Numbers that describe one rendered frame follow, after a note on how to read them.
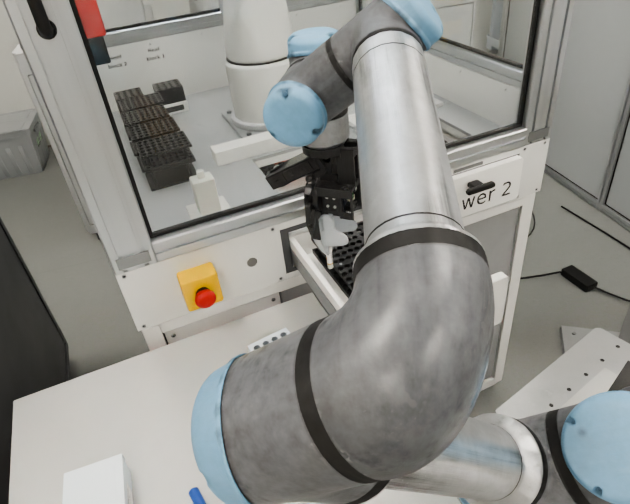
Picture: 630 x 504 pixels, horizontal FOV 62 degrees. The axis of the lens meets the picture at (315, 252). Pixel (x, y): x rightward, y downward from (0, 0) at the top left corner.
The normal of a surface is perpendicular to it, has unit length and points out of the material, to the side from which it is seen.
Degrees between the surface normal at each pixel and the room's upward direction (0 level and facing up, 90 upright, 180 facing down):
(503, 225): 90
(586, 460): 42
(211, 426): 50
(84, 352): 0
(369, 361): 38
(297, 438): 67
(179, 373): 0
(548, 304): 0
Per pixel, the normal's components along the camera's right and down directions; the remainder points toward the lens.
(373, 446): -0.11, 0.39
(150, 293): 0.40, 0.51
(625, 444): -0.56, -0.28
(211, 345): -0.09, -0.80
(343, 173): -0.40, 0.59
